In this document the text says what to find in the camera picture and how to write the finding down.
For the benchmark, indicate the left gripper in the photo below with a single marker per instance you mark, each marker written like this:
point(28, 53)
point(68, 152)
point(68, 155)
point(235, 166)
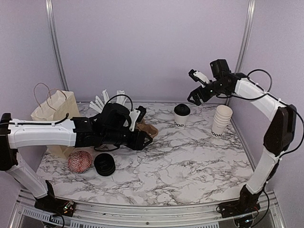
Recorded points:
point(138, 142)

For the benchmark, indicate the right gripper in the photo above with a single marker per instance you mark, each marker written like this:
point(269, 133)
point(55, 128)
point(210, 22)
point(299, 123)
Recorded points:
point(195, 93)

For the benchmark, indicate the brown cardboard cup carrier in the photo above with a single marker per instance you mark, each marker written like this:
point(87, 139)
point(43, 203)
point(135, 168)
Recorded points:
point(149, 128)

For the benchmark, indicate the black cup lid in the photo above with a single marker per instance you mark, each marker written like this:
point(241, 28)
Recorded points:
point(182, 110)

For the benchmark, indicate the white paper coffee cup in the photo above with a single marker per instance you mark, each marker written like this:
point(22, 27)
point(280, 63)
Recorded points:
point(180, 120)

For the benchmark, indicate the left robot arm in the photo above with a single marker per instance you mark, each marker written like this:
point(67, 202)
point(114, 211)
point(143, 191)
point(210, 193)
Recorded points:
point(115, 125)

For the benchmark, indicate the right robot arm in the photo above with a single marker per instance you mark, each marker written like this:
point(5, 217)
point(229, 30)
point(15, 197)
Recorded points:
point(281, 116)

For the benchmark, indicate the stack of white cups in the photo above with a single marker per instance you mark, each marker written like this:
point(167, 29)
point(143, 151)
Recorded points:
point(221, 120)

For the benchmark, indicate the black cup with straws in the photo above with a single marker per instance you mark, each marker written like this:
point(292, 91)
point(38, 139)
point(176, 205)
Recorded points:
point(99, 103)

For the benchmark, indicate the stack of black lids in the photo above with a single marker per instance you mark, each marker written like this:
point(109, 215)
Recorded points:
point(104, 164)

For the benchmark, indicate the red patterned bowl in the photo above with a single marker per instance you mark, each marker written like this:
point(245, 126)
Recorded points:
point(79, 162)

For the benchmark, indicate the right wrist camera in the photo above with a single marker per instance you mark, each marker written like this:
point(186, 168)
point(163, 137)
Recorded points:
point(198, 76)

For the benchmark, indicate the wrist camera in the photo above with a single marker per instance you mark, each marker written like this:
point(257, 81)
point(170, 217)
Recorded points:
point(198, 76)
point(136, 116)

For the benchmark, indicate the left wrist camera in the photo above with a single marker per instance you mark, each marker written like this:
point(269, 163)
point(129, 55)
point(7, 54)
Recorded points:
point(136, 116)

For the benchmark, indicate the right aluminium post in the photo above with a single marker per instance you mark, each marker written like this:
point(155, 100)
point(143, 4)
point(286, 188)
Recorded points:
point(246, 34)

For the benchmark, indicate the aluminium post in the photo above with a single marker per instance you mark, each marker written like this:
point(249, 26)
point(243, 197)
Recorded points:
point(55, 43)
point(246, 34)

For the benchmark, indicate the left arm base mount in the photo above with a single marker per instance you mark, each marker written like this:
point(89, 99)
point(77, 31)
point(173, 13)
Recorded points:
point(52, 204)

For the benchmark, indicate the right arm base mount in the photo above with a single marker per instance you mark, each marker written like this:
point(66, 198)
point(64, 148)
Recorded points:
point(246, 203)

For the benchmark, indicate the aluminium front rail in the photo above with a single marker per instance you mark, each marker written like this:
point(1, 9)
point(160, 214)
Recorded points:
point(98, 215)

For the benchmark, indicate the left aluminium post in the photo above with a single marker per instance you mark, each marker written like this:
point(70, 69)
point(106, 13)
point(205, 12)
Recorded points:
point(55, 43)

